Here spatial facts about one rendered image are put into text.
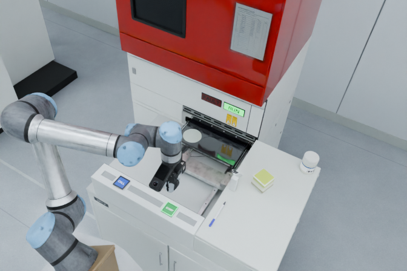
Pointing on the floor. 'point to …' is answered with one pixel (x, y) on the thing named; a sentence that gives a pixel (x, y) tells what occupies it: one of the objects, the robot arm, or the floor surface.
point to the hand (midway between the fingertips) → (168, 191)
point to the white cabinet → (145, 241)
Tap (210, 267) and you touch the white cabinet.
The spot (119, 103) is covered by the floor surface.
